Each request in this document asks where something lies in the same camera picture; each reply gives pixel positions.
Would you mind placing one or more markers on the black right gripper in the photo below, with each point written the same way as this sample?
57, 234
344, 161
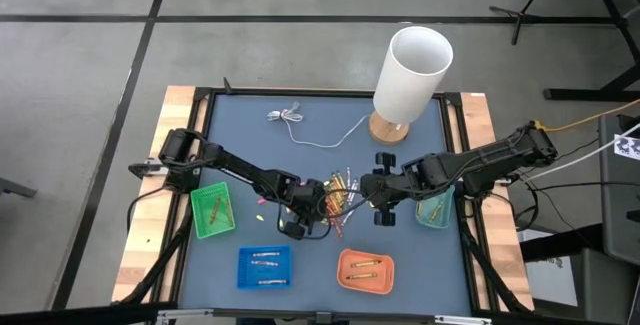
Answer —
382, 190

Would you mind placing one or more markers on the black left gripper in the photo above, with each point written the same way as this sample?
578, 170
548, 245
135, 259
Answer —
305, 200

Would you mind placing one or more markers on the grey crayon white wrapper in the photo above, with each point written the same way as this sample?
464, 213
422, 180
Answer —
354, 190
272, 282
265, 254
348, 175
348, 217
265, 263

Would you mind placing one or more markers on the green crayon yellow wrapper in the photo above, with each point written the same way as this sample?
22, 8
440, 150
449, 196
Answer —
333, 191
335, 183
365, 263
361, 276
341, 181

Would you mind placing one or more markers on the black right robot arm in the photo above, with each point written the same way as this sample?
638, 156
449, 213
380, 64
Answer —
480, 162

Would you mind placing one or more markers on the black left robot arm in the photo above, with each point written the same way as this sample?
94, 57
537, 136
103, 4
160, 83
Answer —
235, 165

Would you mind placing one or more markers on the teal plastic bin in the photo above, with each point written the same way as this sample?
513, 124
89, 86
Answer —
425, 222

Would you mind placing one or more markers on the orange plastic bin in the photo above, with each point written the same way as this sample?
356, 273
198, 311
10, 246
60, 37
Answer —
387, 272

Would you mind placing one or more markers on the blue mesh basket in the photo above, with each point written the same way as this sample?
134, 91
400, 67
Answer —
247, 272

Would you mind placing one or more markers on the green mesh basket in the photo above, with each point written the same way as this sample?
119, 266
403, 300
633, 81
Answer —
205, 230

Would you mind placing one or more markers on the white lamp wooden base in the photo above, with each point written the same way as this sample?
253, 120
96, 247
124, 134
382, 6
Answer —
407, 85

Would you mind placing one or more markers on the white box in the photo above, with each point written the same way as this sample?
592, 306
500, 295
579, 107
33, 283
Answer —
550, 285

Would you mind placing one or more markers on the black tripod stand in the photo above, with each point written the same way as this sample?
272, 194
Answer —
521, 15

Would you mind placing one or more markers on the dark grey equipment case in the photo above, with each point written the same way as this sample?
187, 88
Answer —
620, 205

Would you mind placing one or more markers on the dark grey floor box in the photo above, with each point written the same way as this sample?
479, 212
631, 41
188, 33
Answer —
605, 290

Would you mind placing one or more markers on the black white fiducial marker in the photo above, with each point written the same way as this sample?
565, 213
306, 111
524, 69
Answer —
627, 146

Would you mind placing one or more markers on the grey stand foot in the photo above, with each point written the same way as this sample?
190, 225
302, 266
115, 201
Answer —
17, 188

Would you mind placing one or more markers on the black aluminium table frame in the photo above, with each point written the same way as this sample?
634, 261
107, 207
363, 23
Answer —
300, 92

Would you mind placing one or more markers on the silver metal bracket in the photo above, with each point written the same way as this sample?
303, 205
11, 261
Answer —
462, 320
185, 313

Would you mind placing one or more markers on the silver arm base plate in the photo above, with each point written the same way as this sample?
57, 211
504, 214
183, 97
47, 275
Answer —
152, 169

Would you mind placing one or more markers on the black metal stand frame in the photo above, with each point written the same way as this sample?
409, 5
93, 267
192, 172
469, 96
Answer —
575, 94

